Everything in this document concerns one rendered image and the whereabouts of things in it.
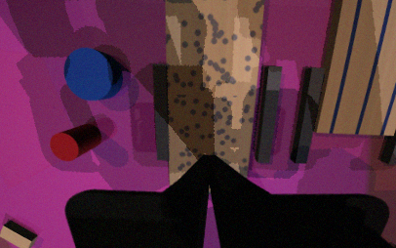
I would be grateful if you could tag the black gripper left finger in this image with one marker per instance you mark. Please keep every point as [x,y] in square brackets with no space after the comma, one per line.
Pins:
[172,218]

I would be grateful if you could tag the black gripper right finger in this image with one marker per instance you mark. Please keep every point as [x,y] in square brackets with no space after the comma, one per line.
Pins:
[248,216]

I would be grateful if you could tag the red cylinder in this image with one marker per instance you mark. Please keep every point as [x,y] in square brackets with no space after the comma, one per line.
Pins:
[70,144]

